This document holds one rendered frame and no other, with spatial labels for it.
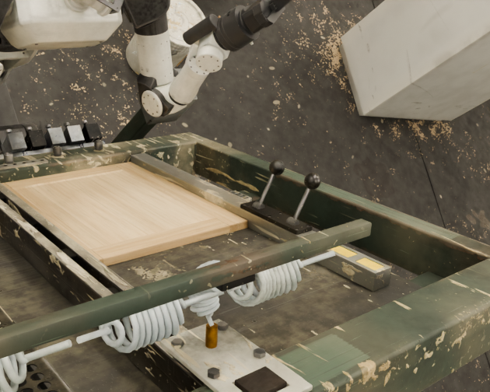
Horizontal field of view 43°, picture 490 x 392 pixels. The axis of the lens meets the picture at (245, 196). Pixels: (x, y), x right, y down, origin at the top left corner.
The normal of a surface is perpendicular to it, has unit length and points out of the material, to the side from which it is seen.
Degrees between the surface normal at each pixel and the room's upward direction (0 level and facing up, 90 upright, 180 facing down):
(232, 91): 0
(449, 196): 0
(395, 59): 90
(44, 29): 68
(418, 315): 52
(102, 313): 38
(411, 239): 90
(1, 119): 0
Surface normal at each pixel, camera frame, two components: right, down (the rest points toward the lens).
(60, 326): 0.63, 0.29
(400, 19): -0.82, 0.03
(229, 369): 0.04, -0.94
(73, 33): 0.52, 0.72
